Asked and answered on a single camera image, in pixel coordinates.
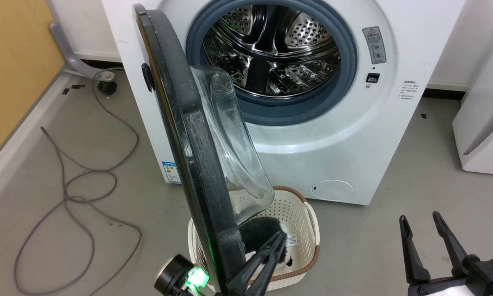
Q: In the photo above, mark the cream plastic laundry basket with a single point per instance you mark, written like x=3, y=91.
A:
x=302, y=230

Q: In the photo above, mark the small printed text sticker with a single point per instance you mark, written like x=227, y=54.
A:
x=408, y=89

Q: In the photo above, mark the white front-load washing machine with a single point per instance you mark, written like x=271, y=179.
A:
x=345, y=139

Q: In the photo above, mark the black door latch socket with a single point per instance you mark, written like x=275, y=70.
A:
x=373, y=77

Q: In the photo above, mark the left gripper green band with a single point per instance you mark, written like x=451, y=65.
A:
x=174, y=275

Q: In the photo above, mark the grey rubber door gasket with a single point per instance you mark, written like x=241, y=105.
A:
x=347, y=70

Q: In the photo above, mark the grey warning label sticker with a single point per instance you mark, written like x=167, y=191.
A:
x=375, y=45

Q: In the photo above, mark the blue energy label sticker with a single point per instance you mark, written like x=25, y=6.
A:
x=171, y=172

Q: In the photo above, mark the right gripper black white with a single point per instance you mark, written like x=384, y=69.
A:
x=489, y=279

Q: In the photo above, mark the stainless steel washer drum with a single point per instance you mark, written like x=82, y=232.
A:
x=271, y=45

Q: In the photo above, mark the round white filter cover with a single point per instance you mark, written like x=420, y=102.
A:
x=332, y=190

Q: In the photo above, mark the black and white plush toy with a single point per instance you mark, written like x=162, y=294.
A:
x=259, y=232

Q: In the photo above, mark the black round washer door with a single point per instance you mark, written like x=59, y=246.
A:
x=197, y=164

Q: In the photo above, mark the white cabinet appliance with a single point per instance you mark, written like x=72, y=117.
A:
x=487, y=135

